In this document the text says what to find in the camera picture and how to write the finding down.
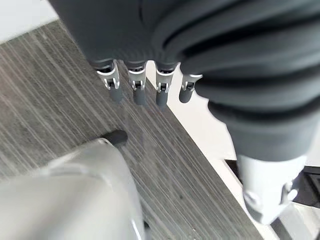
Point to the silver robot leg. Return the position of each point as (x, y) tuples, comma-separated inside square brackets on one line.
[(62, 192)]

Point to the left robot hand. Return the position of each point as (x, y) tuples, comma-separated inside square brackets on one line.
[(225, 62)]

